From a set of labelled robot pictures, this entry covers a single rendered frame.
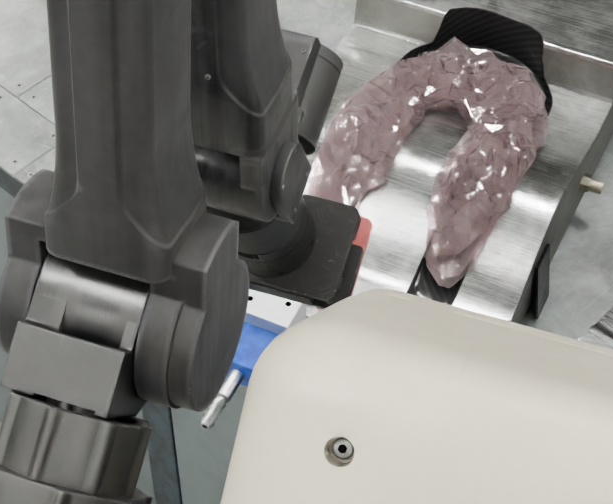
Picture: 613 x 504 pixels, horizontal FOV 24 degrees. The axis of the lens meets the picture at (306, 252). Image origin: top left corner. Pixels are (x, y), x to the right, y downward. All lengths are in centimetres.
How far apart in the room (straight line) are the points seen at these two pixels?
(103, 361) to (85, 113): 12
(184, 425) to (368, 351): 109
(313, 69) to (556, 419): 42
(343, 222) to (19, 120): 57
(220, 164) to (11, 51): 77
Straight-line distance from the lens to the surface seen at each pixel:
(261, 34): 73
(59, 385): 68
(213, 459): 159
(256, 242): 87
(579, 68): 136
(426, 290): 122
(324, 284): 94
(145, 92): 60
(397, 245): 123
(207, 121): 75
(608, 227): 135
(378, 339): 51
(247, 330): 116
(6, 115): 146
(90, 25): 59
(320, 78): 88
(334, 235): 94
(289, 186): 80
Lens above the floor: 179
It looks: 49 degrees down
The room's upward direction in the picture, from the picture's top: straight up
